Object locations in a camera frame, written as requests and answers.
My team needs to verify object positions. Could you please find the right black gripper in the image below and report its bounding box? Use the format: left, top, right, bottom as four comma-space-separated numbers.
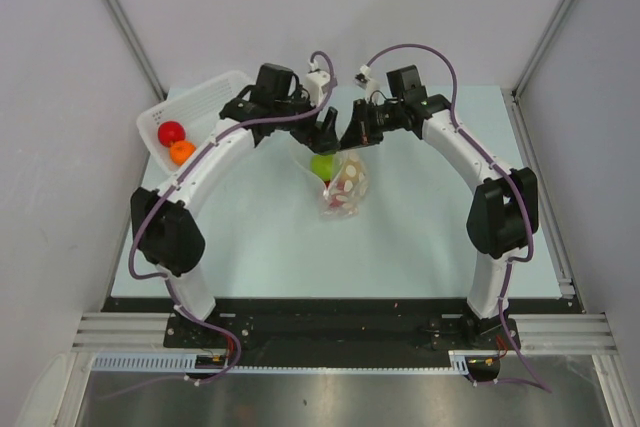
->
337, 98, 404, 151

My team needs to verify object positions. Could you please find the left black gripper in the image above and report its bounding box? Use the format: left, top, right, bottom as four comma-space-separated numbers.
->
272, 85, 338, 153

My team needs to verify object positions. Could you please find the light green apple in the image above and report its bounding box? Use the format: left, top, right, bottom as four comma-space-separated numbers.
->
310, 154, 334, 182

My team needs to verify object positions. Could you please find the clear dotted zip bag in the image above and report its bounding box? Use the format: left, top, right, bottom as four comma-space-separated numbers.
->
289, 143, 370, 220

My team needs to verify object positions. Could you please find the yellow pear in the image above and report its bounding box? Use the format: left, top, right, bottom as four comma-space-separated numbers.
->
336, 167, 359, 193

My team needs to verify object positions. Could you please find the red apple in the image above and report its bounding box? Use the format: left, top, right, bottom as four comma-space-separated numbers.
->
157, 121, 186, 148
328, 194, 349, 209

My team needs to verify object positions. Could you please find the white plastic basket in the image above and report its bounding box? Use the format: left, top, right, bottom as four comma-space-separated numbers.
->
136, 70, 255, 175

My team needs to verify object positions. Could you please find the orange fruit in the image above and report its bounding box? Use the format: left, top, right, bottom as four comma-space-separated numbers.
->
169, 140, 196, 166

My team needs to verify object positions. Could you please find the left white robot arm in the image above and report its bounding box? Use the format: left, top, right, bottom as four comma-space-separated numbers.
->
128, 58, 337, 347

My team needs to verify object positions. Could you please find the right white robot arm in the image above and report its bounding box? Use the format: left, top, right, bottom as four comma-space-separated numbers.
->
340, 65, 539, 348

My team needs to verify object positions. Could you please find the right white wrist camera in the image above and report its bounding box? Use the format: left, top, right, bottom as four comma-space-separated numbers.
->
354, 64, 380, 100

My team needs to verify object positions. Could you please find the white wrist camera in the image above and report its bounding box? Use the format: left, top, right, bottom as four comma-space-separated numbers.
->
354, 64, 380, 100
302, 61, 337, 107

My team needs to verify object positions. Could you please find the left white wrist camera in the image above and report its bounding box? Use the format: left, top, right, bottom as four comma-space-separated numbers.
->
302, 61, 337, 107

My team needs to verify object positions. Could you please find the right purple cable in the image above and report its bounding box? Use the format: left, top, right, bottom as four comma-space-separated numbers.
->
357, 43, 551, 393

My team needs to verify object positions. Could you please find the purple cable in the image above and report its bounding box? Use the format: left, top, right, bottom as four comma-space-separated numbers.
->
357, 43, 551, 393
128, 50, 336, 388

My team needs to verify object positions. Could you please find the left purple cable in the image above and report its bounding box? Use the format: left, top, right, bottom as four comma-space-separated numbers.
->
128, 50, 336, 388

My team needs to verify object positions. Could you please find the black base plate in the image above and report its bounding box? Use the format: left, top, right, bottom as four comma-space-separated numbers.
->
102, 296, 584, 368

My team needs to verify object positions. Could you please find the white slotted cable duct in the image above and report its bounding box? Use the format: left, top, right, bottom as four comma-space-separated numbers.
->
92, 352, 468, 375

